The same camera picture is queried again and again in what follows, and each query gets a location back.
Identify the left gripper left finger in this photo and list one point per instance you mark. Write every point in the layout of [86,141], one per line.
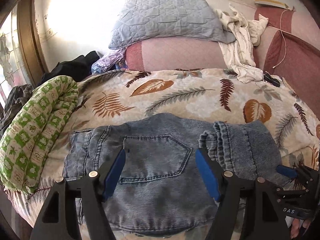
[97,187]

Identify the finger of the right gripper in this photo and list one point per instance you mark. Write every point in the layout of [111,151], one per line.
[287,171]

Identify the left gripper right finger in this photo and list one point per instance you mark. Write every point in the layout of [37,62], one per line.
[225,188]

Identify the blue denim pants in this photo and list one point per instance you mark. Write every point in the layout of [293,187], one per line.
[160,191]

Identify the black clothing pile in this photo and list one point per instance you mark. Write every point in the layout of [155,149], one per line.
[78,69]

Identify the right hand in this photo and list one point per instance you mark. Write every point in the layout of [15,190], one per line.
[298,228]

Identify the green patterned folded quilt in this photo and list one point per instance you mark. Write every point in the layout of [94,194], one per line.
[29,138]

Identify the leaf print fleece blanket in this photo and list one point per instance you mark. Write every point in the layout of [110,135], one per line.
[119,96]

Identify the cream floral sheet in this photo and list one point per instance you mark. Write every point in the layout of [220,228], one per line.
[238,55]

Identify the purple plastic bag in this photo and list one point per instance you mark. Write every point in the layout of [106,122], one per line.
[105,63]

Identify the pink quilted bolster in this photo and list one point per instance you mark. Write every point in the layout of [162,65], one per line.
[173,53]

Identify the grey quilted blanket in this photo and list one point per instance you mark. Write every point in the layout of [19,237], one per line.
[144,19]

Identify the wooden window frame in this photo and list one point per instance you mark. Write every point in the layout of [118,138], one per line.
[29,42]

